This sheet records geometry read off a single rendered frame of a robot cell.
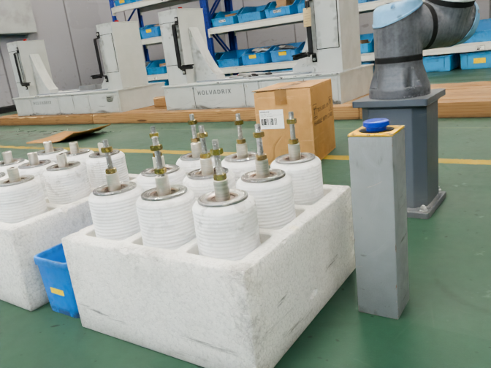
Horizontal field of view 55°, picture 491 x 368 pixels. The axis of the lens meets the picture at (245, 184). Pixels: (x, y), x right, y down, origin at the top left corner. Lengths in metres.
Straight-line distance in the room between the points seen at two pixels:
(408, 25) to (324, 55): 1.78
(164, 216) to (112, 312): 0.22
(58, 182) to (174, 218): 0.44
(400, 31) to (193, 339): 0.85
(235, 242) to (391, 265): 0.27
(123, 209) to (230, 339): 0.29
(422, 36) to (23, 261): 1.03
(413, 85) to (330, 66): 1.76
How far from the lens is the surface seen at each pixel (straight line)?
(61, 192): 1.14
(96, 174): 1.20
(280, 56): 6.16
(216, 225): 0.67
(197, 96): 3.50
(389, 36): 1.24
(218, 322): 0.71
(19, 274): 1.06
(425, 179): 1.27
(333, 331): 0.83
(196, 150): 1.02
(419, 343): 0.81
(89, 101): 4.42
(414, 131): 1.23
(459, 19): 1.33
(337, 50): 2.96
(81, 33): 8.50
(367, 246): 0.81
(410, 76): 1.25
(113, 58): 4.17
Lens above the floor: 0.46
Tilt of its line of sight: 16 degrees down
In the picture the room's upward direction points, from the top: 7 degrees counter-clockwise
